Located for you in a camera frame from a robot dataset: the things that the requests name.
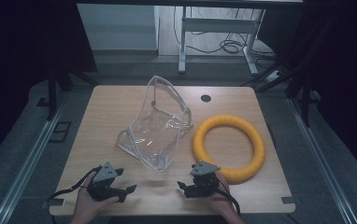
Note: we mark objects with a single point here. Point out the black round table grommet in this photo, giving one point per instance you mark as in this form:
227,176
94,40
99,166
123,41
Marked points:
206,98

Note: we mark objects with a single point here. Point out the clear plastic zip bag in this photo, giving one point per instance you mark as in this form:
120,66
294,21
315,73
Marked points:
156,133

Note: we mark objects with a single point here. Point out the black metal stand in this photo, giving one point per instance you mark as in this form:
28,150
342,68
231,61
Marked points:
304,93
52,93

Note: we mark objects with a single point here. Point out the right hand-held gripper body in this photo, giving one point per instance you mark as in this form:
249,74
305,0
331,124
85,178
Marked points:
204,183

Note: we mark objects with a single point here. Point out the person's left hand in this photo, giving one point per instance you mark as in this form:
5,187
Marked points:
86,203

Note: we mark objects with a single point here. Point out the grey metal floor rail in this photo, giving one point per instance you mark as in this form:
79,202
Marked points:
320,155
27,168

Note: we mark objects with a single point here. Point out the grey tape strip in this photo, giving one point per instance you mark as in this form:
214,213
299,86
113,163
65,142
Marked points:
55,202
291,200

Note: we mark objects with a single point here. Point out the white metal desk frame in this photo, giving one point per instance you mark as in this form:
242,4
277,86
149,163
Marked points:
217,25

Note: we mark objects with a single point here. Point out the person's right hand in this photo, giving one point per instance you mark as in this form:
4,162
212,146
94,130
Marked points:
225,202

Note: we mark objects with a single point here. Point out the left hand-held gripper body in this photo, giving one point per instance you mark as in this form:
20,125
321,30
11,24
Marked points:
105,172

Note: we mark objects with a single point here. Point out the dark curtain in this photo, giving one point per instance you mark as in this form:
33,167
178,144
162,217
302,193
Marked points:
348,77
27,62

